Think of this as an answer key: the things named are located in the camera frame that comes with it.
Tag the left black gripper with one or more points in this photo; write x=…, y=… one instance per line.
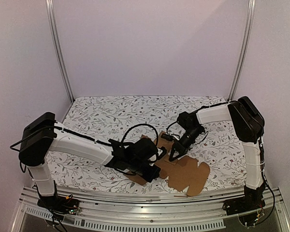
x=154, y=173

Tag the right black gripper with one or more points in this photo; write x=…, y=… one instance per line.
x=180, y=147

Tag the brown cardboard box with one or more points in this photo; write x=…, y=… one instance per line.
x=185, y=173

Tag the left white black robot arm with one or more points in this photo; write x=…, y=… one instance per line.
x=45, y=134

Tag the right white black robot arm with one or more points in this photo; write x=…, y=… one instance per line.
x=248, y=124

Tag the floral patterned table mat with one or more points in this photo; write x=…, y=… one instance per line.
x=146, y=160

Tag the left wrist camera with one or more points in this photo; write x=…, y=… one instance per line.
x=161, y=153

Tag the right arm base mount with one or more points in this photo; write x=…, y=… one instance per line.
x=244, y=203

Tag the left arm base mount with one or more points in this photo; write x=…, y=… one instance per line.
x=58, y=204

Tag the aluminium front rail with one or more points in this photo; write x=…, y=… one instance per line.
x=174, y=212

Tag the right aluminium frame post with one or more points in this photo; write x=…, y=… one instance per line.
x=243, y=51

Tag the aluminium frame post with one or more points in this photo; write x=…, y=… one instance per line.
x=243, y=51
x=57, y=47

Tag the left aluminium frame post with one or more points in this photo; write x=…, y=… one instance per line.
x=57, y=47

